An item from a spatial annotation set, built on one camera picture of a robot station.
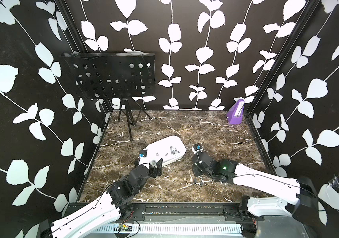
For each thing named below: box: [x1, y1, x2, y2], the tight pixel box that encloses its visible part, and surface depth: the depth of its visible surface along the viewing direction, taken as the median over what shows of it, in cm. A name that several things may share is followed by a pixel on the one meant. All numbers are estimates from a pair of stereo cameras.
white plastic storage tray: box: [138, 135, 187, 167], surface depth 97 cm
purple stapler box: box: [226, 99, 245, 125], surface depth 110 cm
